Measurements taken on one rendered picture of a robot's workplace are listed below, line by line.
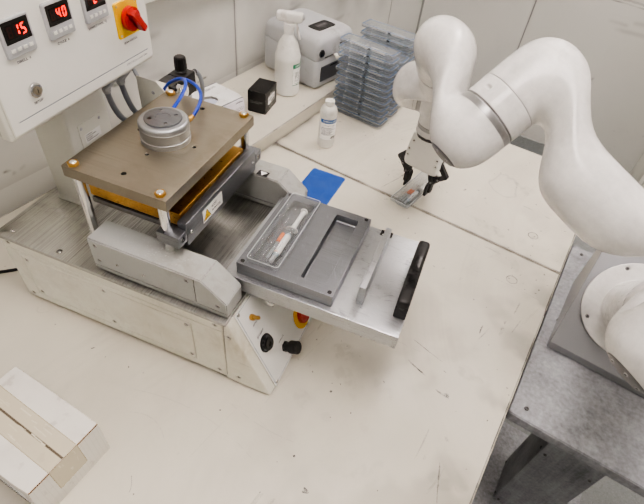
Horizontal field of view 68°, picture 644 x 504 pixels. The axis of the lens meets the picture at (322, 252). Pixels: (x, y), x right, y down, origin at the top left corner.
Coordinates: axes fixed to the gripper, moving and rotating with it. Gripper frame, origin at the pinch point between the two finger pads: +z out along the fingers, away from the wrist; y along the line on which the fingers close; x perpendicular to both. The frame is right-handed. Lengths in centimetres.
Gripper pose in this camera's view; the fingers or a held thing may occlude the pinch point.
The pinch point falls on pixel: (417, 183)
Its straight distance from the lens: 134.9
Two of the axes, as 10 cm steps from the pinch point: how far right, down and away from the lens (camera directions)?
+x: -6.2, 5.2, -5.9
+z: -0.9, 7.0, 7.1
